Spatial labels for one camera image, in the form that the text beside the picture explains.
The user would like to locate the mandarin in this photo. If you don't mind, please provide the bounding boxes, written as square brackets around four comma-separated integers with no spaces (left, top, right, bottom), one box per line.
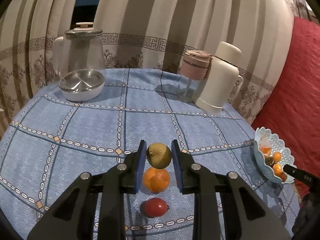
[143,167,170,193]

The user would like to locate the yellowish green small fruit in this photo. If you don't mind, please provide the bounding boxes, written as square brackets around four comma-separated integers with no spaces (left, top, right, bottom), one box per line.
[146,142,172,169]

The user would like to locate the mandarin carried to basket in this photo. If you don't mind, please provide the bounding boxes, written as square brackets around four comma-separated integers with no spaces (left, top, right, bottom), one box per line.
[272,164,283,177]

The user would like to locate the light blue lattice fruit basket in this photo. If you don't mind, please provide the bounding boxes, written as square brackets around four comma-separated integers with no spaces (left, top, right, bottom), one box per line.
[254,127,296,184]

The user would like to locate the small orange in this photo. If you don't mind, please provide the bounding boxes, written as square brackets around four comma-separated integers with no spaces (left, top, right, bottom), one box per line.
[279,172,287,183]

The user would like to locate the dark brown passion fruit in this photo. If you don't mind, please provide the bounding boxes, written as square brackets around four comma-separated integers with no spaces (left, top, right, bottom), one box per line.
[265,157,275,168]

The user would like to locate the red cherry tomato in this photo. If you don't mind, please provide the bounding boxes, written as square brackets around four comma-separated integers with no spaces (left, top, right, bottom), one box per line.
[140,198,170,218]

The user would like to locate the blue checked tablecloth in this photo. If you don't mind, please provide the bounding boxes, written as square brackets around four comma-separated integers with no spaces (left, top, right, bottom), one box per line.
[1,69,299,239]

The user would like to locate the cream thermos flask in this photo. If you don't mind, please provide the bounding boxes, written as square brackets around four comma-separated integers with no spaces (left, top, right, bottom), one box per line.
[193,42,244,114]

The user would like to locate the pink lidded glass cup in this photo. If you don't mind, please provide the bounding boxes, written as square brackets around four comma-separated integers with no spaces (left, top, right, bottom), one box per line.
[176,50,212,103]

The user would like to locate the glass electric kettle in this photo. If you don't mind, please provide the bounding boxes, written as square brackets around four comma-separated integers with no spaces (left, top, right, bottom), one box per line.
[52,22,106,102]

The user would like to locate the beige patterned curtain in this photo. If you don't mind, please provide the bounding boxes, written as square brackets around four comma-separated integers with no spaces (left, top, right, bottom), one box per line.
[1,0,307,132]

